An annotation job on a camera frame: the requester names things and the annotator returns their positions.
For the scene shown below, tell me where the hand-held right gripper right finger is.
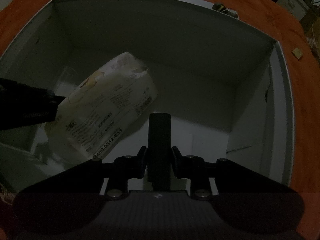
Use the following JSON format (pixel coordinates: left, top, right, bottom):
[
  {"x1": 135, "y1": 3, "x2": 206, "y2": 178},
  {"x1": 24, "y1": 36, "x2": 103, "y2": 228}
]
[{"x1": 172, "y1": 146, "x2": 298, "y2": 201}]

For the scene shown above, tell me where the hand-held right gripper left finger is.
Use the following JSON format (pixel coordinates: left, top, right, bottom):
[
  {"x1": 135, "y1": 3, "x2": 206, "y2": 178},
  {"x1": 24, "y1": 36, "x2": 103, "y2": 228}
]
[{"x1": 19, "y1": 146, "x2": 148, "y2": 201}]

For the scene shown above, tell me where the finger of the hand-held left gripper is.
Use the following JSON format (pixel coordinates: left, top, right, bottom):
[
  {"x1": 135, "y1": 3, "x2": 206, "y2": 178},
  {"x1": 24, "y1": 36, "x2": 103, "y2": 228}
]
[{"x1": 0, "y1": 77, "x2": 66, "y2": 130}]

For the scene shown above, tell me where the black cylinder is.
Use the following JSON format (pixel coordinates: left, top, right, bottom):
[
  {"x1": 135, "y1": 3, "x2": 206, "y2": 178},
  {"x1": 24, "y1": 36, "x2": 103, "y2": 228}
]
[{"x1": 147, "y1": 113, "x2": 172, "y2": 192}]

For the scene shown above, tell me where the white tissue packet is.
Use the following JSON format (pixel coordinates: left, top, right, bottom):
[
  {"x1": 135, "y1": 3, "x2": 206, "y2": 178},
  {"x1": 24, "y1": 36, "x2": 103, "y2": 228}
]
[{"x1": 45, "y1": 52, "x2": 158, "y2": 160}]

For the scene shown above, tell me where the white cardboard box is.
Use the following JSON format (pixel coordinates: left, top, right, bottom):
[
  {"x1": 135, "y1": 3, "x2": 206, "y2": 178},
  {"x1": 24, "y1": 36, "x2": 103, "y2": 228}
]
[{"x1": 0, "y1": 0, "x2": 295, "y2": 195}]

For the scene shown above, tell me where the orange table cloth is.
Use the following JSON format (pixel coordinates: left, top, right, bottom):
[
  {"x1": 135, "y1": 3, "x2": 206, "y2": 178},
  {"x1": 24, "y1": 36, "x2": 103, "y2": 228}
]
[{"x1": 0, "y1": 0, "x2": 320, "y2": 240}]

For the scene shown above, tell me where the dark green object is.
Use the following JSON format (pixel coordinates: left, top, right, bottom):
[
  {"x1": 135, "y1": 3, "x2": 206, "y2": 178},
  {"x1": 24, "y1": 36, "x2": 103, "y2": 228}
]
[{"x1": 212, "y1": 2, "x2": 237, "y2": 18}]

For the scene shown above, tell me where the white cabinet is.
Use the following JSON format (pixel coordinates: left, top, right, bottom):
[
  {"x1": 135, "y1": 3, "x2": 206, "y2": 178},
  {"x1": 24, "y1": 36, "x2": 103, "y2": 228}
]
[{"x1": 276, "y1": 0, "x2": 309, "y2": 22}]

